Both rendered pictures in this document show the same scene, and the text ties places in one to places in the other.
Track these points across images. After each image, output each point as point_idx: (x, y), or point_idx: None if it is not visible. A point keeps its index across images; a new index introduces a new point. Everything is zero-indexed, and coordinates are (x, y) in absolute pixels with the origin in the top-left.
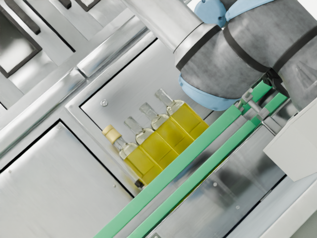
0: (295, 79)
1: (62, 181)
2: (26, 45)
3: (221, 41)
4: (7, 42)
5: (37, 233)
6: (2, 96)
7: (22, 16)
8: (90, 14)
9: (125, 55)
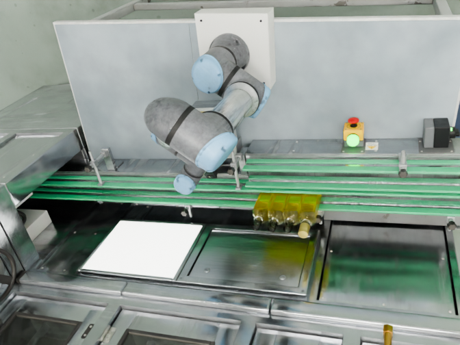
0: (238, 49)
1: (356, 274)
2: None
3: (235, 77)
4: None
5: (402, 265)
6: None
7: None
8: (215, 338)
9: (237, 285)
